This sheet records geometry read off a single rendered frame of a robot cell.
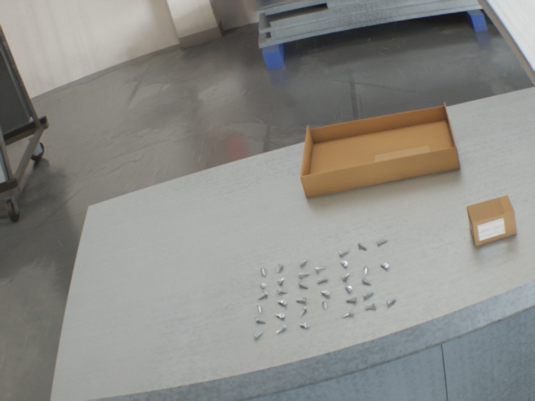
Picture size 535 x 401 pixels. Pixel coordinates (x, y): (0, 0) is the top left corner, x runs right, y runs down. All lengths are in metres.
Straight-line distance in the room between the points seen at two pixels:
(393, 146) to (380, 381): 0.78
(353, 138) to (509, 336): 0.90
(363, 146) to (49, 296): 1.74
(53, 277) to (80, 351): 1.83
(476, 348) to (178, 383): 0.65
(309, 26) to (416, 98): 1.12
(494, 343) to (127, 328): 0.85
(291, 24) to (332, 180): 3.08
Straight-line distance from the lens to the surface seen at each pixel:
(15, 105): 5.15
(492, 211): 1.82
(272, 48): 5.15
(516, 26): 0.35
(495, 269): 1.75
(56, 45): 6.58
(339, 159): 2.32
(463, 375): 1.85
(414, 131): 2.38
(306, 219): 2.10
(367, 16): 5.14
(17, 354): 3.34
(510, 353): 1.86
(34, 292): 3.70
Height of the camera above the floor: 1.67
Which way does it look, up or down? 28 degrees down
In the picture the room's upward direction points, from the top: 18 degrees counter-clockwise
